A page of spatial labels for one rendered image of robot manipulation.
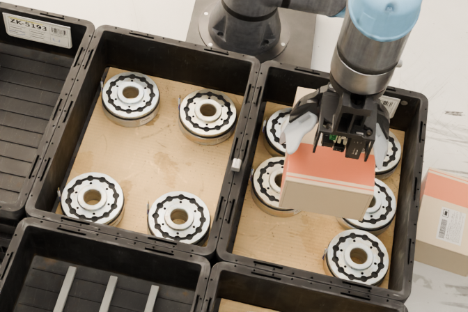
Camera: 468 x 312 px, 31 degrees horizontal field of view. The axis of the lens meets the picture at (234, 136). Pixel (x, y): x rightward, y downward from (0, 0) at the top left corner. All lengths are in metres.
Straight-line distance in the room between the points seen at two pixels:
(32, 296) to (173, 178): 0.31
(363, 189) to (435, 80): 0.73
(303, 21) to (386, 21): 0.92
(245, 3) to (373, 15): 0.76
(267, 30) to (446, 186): 0.47
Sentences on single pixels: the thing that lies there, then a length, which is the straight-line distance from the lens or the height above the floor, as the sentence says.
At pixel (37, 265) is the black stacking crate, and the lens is 1.39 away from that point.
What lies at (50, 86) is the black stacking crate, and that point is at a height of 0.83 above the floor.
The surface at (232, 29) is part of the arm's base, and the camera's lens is 1.69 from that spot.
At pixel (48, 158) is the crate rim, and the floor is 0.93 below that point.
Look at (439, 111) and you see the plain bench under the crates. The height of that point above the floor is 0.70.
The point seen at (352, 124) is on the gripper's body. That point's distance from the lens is 1.02.
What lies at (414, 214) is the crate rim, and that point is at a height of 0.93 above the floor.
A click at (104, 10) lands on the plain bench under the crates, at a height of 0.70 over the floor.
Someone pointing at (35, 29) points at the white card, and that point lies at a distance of 1.58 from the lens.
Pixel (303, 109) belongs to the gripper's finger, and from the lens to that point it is 1.11.
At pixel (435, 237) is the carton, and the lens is 1.54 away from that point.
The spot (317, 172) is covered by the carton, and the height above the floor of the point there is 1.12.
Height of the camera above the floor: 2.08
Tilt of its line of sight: 56 degrees down
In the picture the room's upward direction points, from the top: 9 degrees clockwise
